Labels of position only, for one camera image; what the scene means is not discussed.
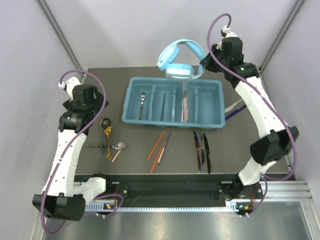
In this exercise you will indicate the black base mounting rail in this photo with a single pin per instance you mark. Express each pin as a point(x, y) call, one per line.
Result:
point(155, 190)

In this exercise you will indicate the silver grey knife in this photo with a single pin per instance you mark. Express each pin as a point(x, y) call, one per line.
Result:
point(202, 148)

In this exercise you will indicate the silver spoon patterned handle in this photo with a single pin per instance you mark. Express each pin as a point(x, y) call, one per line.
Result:
point(101, 146)

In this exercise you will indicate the orange chopstick long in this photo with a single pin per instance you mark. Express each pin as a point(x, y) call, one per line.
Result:
point(156, 144)

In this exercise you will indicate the black knife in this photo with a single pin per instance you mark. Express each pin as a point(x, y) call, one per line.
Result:
point(207, 152)

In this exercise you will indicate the gold spoon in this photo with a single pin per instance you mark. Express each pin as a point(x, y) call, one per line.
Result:
point(107, 132)

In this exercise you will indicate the pink knife in tray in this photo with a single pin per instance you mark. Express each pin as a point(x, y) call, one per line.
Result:
point(184, 108)

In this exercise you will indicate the black spoon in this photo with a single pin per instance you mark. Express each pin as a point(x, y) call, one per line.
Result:
point(105, 122)

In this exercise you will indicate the dark chopstick in tray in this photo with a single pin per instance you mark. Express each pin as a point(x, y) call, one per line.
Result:
point(163, 107)

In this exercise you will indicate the blue plastic cutlery tray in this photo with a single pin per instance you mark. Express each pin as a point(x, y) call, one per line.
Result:
point(206, 106)

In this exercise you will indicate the dark blue utensil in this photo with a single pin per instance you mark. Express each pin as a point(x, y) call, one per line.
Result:
point(233, 113)

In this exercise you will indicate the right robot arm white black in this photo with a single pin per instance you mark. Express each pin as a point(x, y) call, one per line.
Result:
point(274, 138)

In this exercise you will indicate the patterned fork in tray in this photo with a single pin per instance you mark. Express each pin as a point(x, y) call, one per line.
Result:
point(142, 100)

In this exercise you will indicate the iridescent knife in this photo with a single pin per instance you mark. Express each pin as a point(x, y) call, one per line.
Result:
point(198, 149)

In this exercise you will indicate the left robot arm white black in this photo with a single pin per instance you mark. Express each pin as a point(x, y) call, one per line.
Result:
point(60, 197)

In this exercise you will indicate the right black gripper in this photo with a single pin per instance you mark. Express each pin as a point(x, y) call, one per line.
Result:
point(206, 62)

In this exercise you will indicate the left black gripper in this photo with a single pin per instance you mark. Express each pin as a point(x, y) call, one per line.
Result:
point(99, 100)

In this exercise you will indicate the orange chopstick lower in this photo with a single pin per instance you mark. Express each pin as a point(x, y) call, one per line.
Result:
point(158, 156)

